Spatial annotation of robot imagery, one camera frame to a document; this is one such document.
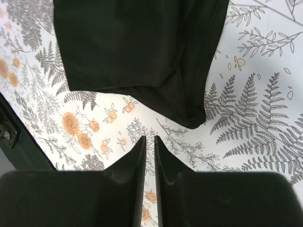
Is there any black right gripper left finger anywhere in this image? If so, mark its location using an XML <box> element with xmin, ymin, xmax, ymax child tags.
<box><xmin>0</xmin><ymin>136</ymin><xmax>146</xmax><ymax>227</ymax></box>

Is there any floral patterned table mat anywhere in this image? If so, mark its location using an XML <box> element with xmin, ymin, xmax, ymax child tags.
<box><xmin>0</xmin><ymin>0</ymin><xmax>303</xmax><ymax>227</ymax></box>

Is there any black t shirt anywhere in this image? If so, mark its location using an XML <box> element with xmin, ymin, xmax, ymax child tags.
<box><xmin>53</xmin><ymin>0</ymin><xmax>229</xmax><ymax>129</ymax></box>

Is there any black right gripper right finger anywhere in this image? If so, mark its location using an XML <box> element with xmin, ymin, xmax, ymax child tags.
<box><xmin>154</xmin><ymin>136</ymin><xmax>300</xmax><ymax>227</ymax></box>

